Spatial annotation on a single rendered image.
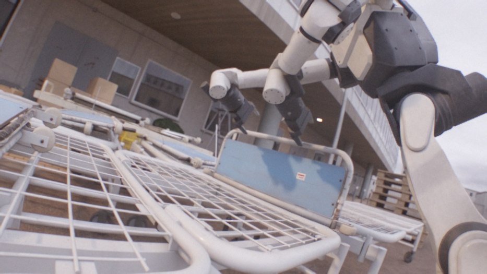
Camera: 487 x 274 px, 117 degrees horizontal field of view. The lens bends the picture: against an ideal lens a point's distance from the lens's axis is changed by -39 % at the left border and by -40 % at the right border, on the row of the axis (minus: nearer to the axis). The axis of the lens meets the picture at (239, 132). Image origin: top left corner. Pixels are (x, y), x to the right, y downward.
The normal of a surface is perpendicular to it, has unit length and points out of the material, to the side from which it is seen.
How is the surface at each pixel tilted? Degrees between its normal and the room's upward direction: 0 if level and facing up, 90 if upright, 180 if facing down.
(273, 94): 151
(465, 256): 90
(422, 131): 90
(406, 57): 101
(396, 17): 81
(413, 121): 90
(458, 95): 109
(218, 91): 136
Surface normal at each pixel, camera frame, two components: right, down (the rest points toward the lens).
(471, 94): -0.52, 0.09
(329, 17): -0.25, 0.01
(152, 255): 0.67, 0.15
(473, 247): -0.62, -0.28
